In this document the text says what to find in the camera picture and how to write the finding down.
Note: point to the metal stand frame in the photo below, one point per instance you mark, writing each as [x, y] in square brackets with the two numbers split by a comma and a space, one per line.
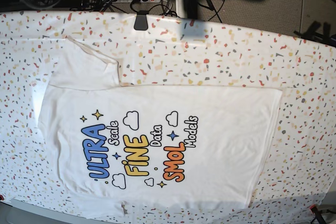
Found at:
[317, 21]

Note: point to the red clamp right corner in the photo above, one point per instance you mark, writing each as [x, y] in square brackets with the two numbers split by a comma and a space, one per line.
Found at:
[317, 215]

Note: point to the white printed T-shirt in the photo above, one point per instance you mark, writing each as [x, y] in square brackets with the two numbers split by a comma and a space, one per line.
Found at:
[157, 146]

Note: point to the black table clamp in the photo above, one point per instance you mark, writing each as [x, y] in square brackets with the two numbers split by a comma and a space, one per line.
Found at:
[141, 22]

